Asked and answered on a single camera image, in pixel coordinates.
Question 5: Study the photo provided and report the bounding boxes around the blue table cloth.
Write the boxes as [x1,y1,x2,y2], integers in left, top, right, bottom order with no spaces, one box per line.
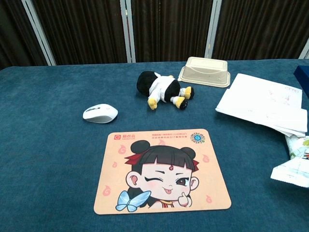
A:
[0,58,309,232]

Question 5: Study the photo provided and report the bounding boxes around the white computer mouse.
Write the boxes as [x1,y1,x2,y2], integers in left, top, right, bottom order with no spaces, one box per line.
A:
[82,103,119,124]

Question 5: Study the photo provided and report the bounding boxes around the black white plush doll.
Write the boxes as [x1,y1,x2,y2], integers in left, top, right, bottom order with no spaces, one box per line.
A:
[136,71,195,111]

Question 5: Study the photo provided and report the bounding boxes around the cartoon girl mouse pad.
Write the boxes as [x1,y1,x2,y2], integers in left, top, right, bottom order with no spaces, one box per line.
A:
[93,128,232,215]

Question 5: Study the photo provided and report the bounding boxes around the white snack packet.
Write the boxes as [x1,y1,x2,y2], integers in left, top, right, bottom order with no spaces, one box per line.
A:
[270,134,309,189]

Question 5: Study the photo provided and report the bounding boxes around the dark blue box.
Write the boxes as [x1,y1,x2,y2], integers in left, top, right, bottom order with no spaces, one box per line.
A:
[293,65,309,90]

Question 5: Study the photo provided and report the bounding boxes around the beige disposable food container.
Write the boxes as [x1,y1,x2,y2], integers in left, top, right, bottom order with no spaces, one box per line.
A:
[178,56,231,88]

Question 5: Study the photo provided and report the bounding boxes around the white paper sheets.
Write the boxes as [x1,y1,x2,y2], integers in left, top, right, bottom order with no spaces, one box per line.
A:
[215,73,308,137]

